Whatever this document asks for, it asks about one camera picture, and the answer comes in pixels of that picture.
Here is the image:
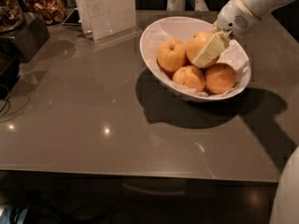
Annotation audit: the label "bowl of dried snacks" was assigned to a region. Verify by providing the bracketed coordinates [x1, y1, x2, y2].
[22, 0, 66, 25]

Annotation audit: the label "clear acrylic sign holder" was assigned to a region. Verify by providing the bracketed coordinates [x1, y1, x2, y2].
[76, 0, 142, 45]

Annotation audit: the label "orange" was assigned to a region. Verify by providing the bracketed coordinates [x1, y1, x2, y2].
[205, 63, 236, 94]
[173, 65, 206, 92]
[157, 39, 187, 73]
[186, 32, 219, 68]

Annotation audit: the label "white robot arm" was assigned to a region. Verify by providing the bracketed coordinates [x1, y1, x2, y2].
[192, 0, 295, 68]

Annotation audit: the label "white oval bowl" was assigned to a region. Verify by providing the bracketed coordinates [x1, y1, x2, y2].
[139, 16, 252, 103]

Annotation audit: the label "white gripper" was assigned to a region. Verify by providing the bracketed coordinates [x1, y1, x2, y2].
[192, 0, 260, 68]

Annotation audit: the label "black smartphone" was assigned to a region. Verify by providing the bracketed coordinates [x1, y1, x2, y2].
[63, 8, 81, 26]

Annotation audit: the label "white paper bowl liner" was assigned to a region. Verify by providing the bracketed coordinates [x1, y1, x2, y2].
[146, 18, 250, 99]

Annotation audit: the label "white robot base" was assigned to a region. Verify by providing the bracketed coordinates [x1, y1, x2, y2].
[269, 147, 299, 224]

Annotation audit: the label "black box stand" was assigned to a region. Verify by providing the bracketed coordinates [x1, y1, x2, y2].
[0, 12, 50, 63]

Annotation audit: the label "black cable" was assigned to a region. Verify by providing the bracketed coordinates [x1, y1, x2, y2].
[0, 83, 12, 114]

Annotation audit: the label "black device at left edge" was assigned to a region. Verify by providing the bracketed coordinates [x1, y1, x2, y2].
[0, 53, 21, 99]

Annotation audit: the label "glass jar of dried snacks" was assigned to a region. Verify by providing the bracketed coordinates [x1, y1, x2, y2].
[0, 0, 24, 33]

